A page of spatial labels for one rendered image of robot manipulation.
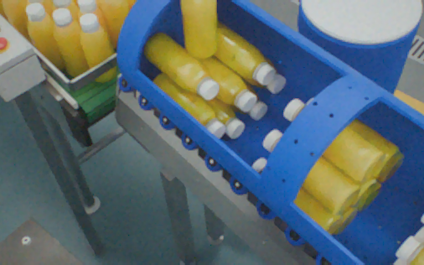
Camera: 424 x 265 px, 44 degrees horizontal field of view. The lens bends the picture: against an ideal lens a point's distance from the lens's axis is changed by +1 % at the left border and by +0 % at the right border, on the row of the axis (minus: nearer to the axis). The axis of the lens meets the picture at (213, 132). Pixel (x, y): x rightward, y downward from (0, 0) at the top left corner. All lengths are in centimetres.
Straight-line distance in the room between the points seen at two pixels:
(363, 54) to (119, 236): 124
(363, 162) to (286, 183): 13
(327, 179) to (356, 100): 14
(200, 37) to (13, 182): 151
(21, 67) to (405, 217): 83
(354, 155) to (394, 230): 23
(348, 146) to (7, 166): 179
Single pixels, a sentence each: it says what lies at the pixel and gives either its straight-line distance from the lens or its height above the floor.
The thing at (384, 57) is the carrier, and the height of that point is 98.
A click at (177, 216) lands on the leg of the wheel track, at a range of 164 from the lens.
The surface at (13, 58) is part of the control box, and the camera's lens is 117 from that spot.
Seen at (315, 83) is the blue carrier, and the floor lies 106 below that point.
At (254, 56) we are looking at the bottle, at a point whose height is 112.
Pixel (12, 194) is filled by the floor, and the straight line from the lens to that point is 234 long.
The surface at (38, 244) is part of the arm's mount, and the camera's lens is 90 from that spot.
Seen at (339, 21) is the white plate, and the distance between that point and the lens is 127.
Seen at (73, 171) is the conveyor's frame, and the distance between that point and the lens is 195.
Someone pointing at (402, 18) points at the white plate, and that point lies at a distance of 131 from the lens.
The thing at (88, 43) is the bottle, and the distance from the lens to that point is 125.
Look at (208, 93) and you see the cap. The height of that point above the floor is 110.
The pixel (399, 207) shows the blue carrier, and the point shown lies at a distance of 106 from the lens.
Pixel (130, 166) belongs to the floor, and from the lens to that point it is 227.
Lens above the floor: 187
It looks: 53 degrees down
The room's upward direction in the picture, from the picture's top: 3 degrees counter-clockwise
